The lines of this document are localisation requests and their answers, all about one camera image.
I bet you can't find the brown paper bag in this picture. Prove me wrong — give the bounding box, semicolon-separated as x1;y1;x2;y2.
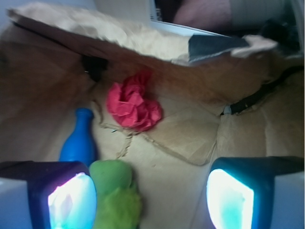
0;2;304;229

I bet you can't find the green plush toy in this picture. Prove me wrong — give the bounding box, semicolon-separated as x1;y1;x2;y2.
89;160;142;229

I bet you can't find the crumpled red paper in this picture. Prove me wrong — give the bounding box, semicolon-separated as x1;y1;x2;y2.
106;70;162;132

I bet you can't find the blue plastic bottle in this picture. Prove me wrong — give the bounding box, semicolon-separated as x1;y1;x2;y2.
59;108;97;167

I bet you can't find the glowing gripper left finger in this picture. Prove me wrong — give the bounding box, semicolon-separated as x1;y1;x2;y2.
0;161;97;229

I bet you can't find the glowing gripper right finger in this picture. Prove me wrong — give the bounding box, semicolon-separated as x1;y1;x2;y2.
206;156;305;229

